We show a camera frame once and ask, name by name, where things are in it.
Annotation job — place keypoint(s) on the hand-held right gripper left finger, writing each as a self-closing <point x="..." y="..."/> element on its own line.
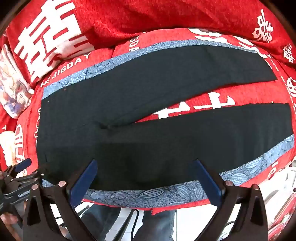
<point x="83" y="183"/>

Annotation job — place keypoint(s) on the person's left hand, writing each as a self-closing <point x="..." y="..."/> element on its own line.
<point x="7" y="219"/>

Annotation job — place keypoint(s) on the black pants with blue stripe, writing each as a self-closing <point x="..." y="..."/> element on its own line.
<point x="150" y="104"/>

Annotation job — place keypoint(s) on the cream plush cloth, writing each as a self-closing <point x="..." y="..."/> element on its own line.
<point x="5" y="143"/>

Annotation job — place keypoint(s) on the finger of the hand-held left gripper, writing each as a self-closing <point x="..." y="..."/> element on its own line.
<point x="34" y="175"/>
<point x="23" y="163"/>

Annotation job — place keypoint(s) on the red pillow with white print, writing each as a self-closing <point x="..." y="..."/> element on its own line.
<point x="50" y="41"/>

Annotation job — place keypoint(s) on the person's legs in jeans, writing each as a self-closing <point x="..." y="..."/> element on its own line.
<point x="104" y="222"/>

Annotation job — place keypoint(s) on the red printed sofa cover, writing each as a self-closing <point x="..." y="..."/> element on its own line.
<point x="161" y="20"/>

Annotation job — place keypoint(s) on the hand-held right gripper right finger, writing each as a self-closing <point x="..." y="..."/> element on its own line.
<point x="208" y="183"/>

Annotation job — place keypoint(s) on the pale printed cushion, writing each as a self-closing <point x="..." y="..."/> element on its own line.
<point x="13" y="85"/>

